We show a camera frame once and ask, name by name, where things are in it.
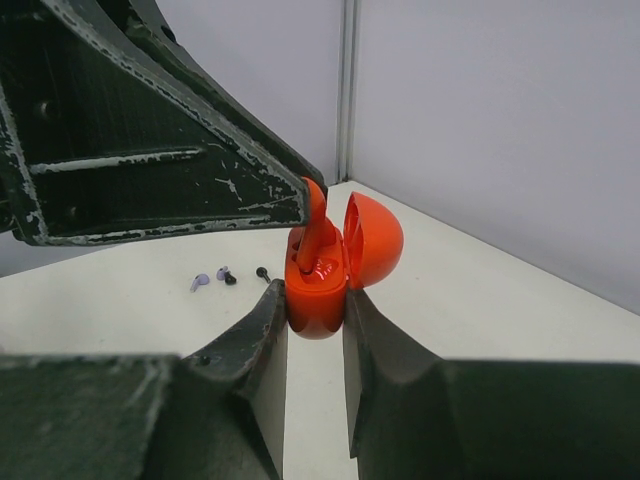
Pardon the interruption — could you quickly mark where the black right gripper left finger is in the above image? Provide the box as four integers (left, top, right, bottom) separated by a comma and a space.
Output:
1, 280, 288, 479

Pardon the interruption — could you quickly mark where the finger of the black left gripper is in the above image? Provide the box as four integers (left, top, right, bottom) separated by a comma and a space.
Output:
1, 1, 310, 246
114, 0, 329, 196

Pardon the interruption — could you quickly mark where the black earbud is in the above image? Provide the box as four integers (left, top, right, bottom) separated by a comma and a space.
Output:
255, 266, 271, 284
224, 272, 237, 285

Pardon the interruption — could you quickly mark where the aluminium frame post left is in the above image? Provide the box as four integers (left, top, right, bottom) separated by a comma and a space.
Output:
336, 0, 361, 182

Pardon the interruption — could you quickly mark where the lilac earbud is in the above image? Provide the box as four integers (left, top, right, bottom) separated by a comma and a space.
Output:
216, 266, 229, 281
190, 273, 210, 293

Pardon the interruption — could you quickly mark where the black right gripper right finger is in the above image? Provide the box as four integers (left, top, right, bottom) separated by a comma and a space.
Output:
342, 290, 639, 479

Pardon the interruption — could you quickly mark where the orange charging case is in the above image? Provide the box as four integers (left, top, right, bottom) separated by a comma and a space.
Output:
284, 192, 404, 340

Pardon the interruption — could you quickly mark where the orange earbud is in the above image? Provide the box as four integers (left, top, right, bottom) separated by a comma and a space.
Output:
296, 177, 335, 274

